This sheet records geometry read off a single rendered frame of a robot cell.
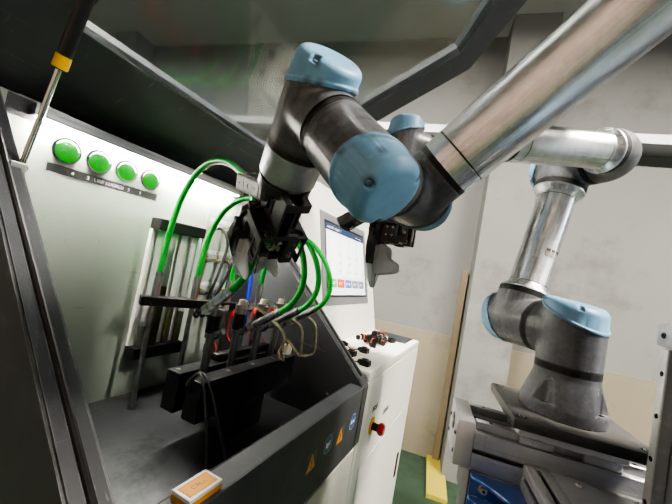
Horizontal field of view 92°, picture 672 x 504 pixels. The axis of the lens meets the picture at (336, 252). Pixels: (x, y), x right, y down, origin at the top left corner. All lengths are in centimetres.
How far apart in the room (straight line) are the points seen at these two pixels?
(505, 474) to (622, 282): 222
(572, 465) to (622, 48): 67
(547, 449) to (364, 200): 65
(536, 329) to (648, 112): 255
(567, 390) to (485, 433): 17
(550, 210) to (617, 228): 197
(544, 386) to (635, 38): 60
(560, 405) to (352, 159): 64
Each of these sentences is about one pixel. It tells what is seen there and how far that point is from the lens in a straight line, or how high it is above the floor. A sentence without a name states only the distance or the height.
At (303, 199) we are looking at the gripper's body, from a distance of 42.
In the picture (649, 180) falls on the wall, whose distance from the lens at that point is 307.
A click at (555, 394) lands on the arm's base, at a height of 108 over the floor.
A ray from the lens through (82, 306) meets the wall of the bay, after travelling 92.
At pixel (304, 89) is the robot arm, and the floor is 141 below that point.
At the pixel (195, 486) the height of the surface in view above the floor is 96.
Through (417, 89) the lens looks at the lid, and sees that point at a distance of 105.
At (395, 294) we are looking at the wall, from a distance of 262.
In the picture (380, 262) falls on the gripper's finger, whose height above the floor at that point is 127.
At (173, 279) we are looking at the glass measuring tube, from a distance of 100.
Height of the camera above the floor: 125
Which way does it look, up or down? 3 degrees up
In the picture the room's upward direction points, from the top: 10 degrees clockwise
